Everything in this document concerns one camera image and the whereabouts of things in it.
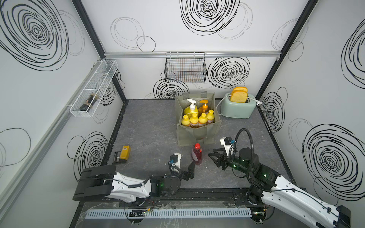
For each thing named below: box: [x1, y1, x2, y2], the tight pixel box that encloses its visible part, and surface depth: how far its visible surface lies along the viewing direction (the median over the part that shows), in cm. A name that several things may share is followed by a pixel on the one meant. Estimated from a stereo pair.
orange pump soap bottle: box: [197, 99, 209, 118], surface depth 89 cm
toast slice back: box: [231, 86, 249, 94], surface depth 98 cm
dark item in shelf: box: [79, 93, 99, 113], surface depth 68 cm
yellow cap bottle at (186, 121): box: [181, 114, 191, 127], surface depth 83 cm
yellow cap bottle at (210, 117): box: [206, 109, 215, 124], surface depth 85 cm
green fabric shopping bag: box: [174, 91, 222, 146], surface depth 85 cm
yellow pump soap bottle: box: [183, 98, 199, 119], surface depth 87 cm
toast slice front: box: [230, 89, 249, 104], surface depth 97 cm
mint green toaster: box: [220, 92, 257, 119], surface depth 102 cm
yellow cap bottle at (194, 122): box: [189, 113, 200, 129], surface depth 85 cm
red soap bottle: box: [192, 142, 203, 165], surface depth 78 cm
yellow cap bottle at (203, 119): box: [198, 112, 208, 127], surface depth 84 cm
